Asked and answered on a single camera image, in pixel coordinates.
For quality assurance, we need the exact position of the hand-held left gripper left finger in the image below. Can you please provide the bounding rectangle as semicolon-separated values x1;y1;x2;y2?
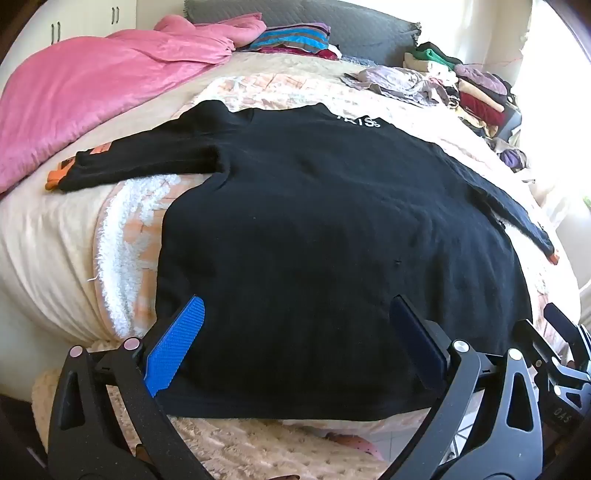
47;295;213;480

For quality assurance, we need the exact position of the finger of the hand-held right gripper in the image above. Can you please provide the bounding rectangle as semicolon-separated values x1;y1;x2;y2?
544;302;580;342
522;320;561;370

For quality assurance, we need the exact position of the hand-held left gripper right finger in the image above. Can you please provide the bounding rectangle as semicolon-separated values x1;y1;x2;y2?
382;295;546;480

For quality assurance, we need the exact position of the black sweater with orange cuffs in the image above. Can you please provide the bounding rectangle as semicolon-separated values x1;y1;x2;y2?
45;99;559;423

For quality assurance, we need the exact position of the pile of folded clothes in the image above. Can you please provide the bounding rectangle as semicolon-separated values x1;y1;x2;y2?
404;41;527;144

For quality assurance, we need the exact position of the peach blanket with white figures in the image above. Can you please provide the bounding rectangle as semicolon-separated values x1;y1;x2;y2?
30;74;583;480

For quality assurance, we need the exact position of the pink dotted cloth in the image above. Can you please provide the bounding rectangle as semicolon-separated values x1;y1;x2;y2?
323;431;385;462

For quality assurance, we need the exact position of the beige bedspread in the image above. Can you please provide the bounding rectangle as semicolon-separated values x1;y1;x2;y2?
0;51;370;398

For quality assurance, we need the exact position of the white curtain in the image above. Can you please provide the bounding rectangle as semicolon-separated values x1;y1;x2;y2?
457;0;591;296

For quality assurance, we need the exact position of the lilac crumpled garment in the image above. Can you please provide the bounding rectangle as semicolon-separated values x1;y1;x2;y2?
342;65;458;108

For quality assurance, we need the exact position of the pink blanket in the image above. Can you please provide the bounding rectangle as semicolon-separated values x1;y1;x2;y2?
0;14;269;195

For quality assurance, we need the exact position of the grey quilted headboard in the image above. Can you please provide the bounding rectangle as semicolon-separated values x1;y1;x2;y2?
182;0;423;65

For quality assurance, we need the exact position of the striped folded cloth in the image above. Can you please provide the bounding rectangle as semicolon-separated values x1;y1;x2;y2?
249;23;333;54

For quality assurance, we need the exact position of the white wardrobe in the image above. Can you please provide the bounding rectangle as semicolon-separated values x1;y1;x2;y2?
25;0;139;47

